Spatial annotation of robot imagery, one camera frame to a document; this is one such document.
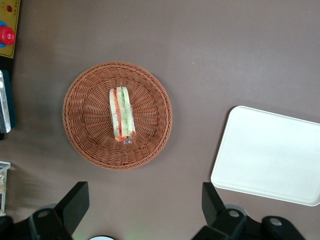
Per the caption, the white wire rack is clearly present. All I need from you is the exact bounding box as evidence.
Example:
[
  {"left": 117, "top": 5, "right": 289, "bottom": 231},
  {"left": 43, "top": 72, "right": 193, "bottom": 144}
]
[{"left": 0, "top": 161, "right": 12, "bottom": 216}]

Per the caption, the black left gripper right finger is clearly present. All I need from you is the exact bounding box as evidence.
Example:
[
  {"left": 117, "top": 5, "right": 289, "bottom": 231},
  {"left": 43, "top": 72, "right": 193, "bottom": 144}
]
[{"left": 192, "top": 182, "right": 251, "bottom": 240}]

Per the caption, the red emergency stop button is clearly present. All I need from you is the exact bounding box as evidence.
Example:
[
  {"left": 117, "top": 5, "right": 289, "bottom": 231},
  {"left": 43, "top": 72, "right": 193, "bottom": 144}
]
[{"left": 0, "top": 21, "right": 17, "bottom": 48}]

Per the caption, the cream plastic tray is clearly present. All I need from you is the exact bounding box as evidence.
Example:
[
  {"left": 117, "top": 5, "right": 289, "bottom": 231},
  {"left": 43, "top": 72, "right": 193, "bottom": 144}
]
[{"left": 210, "top": 105, "right": 320, "bottom": 207}]

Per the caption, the bagged rice cracker snack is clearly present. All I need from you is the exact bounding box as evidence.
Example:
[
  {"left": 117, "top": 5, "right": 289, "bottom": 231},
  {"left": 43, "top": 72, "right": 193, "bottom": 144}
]
[{"left": 0, "top": 172, "right": 7, "bottom": 215}]

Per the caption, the black machine with yellow panel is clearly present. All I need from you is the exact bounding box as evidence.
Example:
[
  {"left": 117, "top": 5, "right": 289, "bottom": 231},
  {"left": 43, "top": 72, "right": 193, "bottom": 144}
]
[{"left": 0, "top": 0, "right": 22, "bottom": 141}]

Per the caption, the brown round wicker basket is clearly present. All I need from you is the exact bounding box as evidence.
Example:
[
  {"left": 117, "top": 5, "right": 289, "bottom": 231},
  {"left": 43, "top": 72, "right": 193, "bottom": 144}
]
[{"left": 62, "top": 61, "right": 174, "bottom": 171}]

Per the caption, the vegetable sandwich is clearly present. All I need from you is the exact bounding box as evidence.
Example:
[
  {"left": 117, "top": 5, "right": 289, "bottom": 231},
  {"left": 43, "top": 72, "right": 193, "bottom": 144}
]
[{"left": 109, "top": 86, "right": 138, "bottom": 145}]

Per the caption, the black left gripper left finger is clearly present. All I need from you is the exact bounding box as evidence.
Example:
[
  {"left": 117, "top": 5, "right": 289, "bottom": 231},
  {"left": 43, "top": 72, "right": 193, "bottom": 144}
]
[{"left": 28, "top": 181, "right": 90, "bottom": 240}]

